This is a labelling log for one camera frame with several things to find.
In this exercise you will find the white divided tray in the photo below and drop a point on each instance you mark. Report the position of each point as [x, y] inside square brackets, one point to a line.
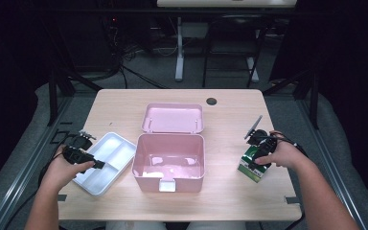
[111, 150]

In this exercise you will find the person's right leg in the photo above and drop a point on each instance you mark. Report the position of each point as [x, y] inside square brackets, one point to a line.
[217, 226]

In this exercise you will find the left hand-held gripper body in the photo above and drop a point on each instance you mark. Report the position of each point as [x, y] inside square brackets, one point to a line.
[76, 155]

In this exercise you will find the person's left hand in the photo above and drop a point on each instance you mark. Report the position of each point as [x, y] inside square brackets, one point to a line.
[57, 174]

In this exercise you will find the person's leg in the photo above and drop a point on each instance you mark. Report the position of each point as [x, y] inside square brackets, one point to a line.
[135, 226]
[217, 226]

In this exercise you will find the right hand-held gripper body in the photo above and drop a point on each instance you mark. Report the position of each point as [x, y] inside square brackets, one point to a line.
[265, 142]

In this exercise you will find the black metal stand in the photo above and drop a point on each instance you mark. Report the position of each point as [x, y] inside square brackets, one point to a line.
[314, 102]
[53, 96]

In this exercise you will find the aluminium rail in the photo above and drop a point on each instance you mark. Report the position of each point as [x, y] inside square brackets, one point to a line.
[338, 188]
[16, 188]

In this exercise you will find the white desk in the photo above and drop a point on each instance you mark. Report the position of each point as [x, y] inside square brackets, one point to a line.
[179, 48]

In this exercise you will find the person's left leg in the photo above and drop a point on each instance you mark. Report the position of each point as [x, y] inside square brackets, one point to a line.
[135, 226]

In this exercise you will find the person's right hand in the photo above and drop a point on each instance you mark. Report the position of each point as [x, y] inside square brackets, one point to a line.
[286, 155]

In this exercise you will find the grey tape strip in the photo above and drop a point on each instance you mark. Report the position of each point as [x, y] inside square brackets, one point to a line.
[292, 200]
[62, 197]

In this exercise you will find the black horizontal bar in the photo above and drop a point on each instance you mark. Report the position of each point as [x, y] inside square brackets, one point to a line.
[140, 11]

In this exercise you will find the green carton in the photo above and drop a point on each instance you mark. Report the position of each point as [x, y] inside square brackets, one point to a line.
[252, 174]

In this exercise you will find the pink storage box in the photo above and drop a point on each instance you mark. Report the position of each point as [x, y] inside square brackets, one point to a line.
[169, 150]

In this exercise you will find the black chair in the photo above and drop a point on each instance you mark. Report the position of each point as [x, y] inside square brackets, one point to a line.
[255, 64]

